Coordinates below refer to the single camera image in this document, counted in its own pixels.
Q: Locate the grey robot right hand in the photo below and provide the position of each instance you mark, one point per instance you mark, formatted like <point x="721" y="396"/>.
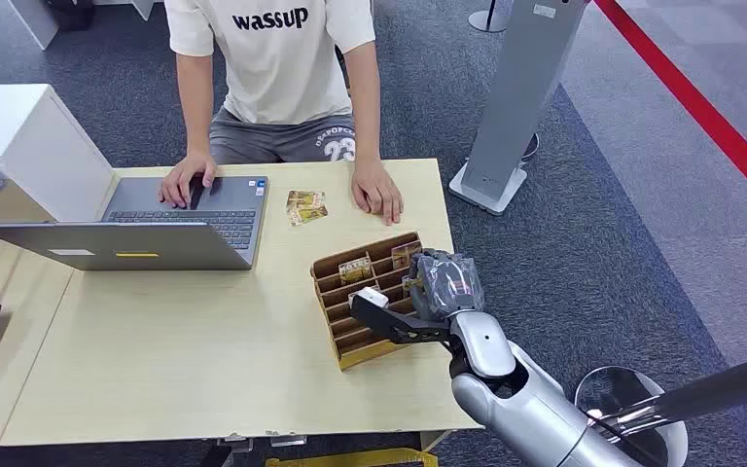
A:
<point x="447" y="283"/>

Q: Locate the person's left hand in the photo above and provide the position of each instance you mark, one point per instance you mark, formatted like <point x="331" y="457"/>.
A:
<point x="377" y="190"/>

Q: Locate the person's right hand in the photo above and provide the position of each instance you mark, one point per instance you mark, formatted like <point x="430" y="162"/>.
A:
<point x="183" y="177"/>

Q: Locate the gold hotel card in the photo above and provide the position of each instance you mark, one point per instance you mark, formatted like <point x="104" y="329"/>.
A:
<point x="355" y="294"/>
<point x="354" y="269"/>
<point x="306" y="198"/>
<point x="309" y="216"/>
<point x="406" y="255"/>

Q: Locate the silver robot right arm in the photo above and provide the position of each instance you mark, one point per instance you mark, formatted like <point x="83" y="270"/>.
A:
<point x="528" y="412"/>

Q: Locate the person's left forearm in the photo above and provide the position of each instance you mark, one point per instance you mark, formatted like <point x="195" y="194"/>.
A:
<point x="364" y="106"/>

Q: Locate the person's right forearm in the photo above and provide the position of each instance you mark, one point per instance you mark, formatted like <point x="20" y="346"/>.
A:
<point x="194" y="106"/>

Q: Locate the brown slotted card holder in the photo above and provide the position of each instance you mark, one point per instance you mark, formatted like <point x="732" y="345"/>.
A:
<point x="354" y="338"/>

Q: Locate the person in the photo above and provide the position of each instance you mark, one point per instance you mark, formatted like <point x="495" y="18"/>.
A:
<point x="283" y="64"/>

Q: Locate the grey laptop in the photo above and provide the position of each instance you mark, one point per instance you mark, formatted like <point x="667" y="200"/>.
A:
<point x="154" y="248"/>

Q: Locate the round stanchion base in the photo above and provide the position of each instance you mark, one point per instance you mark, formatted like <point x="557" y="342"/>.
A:
<point x="531" y="147"/>
<point x="489" y="19"/>

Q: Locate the white cabinet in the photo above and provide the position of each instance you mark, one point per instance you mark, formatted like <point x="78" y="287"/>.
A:
<point x="25" y="138"/>

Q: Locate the grey kiosk stand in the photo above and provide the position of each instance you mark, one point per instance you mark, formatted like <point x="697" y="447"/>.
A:
<point x="518" y="90"/>

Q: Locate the white furniture panel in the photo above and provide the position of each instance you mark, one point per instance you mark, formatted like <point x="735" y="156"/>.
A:
<point x="33" y="19"/>

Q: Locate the chrome stanchion with round base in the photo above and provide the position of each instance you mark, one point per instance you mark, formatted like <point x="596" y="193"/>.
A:
<point x="702" y="393"/>

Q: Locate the red barrier belt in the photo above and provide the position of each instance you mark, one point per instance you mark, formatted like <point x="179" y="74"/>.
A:
<point x="689" y="100"/>

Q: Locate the pale wrist camera, black bracket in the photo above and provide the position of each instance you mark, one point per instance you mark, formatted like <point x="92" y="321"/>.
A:
<point x="380" y="321"/>

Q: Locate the yellow frame under the table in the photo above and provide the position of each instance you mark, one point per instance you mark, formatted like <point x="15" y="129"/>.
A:
<point x="354" y="459"/>

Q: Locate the metal table bracket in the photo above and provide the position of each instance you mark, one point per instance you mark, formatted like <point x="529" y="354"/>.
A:
<point x="288" y="441"/>
<point x="235" y="443"/>

